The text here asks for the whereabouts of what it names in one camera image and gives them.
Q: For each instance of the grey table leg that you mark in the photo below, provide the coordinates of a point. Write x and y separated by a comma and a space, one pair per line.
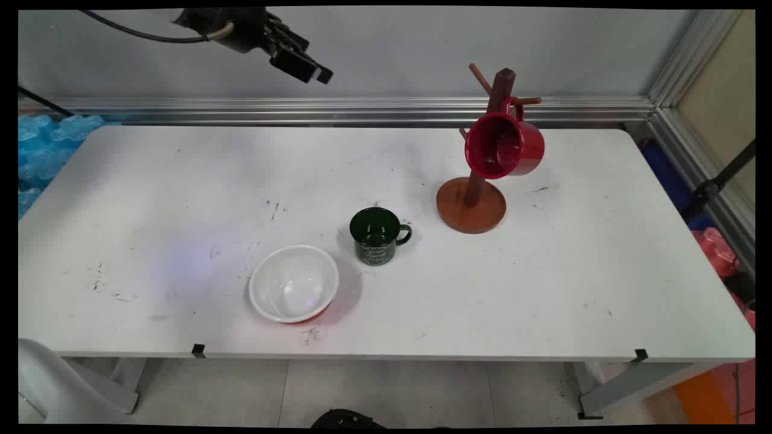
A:
627, 386
114, 383

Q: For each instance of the horizontal aluminium frame rail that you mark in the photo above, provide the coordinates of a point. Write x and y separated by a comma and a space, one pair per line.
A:
301, 111

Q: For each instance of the blue bag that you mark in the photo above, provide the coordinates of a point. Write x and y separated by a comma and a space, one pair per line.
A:
666, 175

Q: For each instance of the black table edge clip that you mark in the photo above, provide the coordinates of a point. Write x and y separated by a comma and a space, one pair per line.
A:
198, 350
640, 355

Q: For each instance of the wooden mug tree stand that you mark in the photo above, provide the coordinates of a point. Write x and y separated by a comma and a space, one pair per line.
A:
473, 208

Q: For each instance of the black rounded object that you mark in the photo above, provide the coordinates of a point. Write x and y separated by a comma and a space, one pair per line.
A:
347, 419

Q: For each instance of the red ceramic mug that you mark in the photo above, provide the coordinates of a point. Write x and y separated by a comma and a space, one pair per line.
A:
503, 147

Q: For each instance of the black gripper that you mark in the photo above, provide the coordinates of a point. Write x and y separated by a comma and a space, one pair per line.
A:
241, 27

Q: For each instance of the black tripod stand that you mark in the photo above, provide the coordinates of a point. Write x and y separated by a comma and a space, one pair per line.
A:
718, 181

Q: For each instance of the blue bubble wrap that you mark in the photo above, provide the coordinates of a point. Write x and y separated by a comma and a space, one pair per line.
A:
45, 147

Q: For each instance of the pink red plastic bag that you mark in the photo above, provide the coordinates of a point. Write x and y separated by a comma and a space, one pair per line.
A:
721, 253

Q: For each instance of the dark green printed mug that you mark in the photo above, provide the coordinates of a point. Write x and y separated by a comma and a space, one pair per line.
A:
377, 238

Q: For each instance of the slanted aluminium frame post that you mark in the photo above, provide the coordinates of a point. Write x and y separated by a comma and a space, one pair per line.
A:
687, 72

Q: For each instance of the white rounded chair back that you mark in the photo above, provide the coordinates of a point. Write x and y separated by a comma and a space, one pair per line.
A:
54, 386

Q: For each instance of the orange box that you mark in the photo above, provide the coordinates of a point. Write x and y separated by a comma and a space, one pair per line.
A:
711, 392

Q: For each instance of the white bowl, red outside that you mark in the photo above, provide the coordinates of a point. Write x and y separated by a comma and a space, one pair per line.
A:
294, 283

